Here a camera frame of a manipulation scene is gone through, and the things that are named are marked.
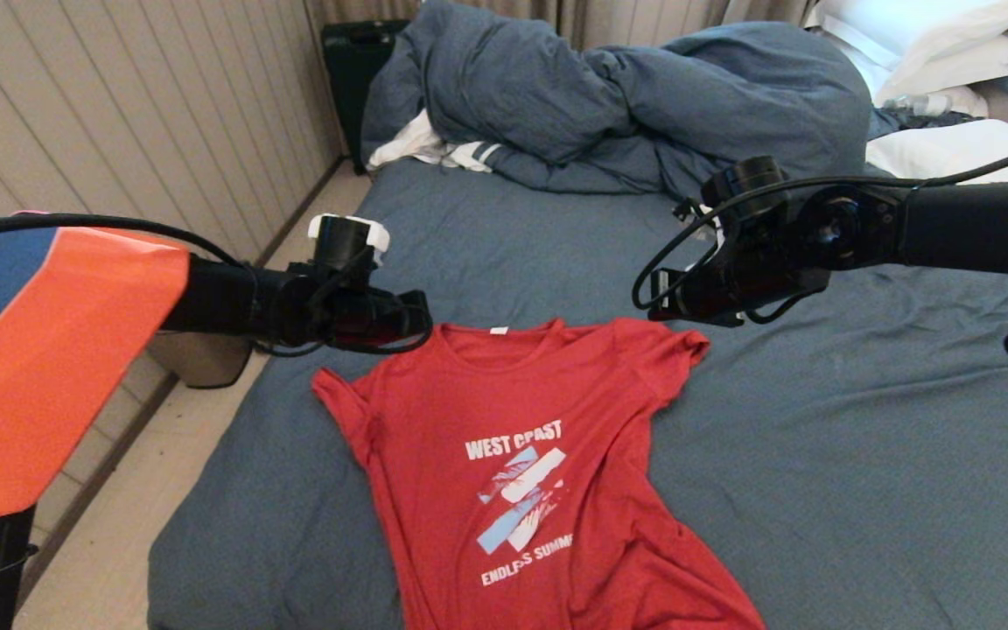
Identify clear plastic bottle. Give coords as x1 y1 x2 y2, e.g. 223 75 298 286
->
880 94 951 119

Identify brown trash bin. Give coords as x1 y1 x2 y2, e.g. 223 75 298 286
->
147 331 254 389

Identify white striped garment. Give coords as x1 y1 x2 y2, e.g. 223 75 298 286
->
367 109 501 174

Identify blue-grey bed sheet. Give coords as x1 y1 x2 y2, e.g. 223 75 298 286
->
147 157 1008 630

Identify red T-shirt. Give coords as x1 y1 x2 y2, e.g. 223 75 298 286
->
311 318 767 630

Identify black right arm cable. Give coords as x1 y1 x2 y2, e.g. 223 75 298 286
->
633 136 1008 327

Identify black suitcase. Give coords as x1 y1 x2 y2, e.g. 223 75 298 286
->
320 21 411 176

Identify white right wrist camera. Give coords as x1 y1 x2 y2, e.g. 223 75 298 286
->
677 199 726 249

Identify crumpled blue-grey duvet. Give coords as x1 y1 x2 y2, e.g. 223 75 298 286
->
361 0 871 222

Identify large white pillow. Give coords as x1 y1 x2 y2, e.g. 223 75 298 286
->
865 119 1008 296

